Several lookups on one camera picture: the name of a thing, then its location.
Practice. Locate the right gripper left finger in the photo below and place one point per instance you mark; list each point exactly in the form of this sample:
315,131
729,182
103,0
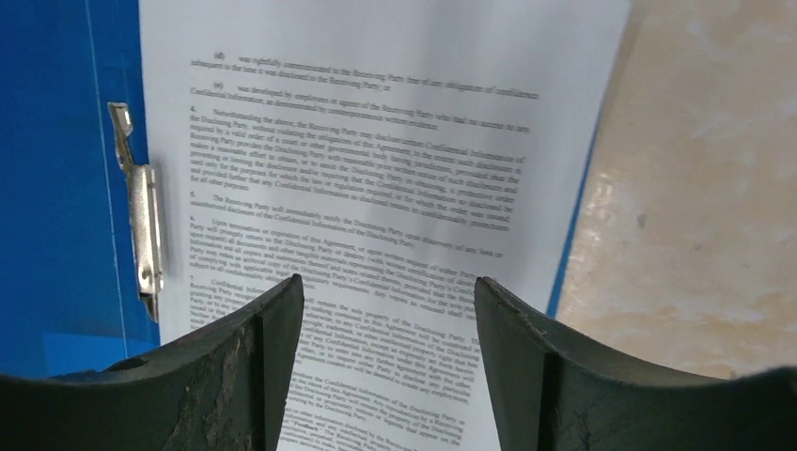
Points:
221,387

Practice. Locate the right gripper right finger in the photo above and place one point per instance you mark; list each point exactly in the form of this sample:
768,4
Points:
554,388

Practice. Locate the white printed paper stack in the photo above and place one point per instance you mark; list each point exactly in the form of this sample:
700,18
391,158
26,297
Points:
389,152

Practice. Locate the blue file folder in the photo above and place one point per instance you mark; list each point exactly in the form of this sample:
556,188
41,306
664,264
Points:
69,298

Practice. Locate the silver folder clip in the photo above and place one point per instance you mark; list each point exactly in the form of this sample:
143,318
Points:
143,211

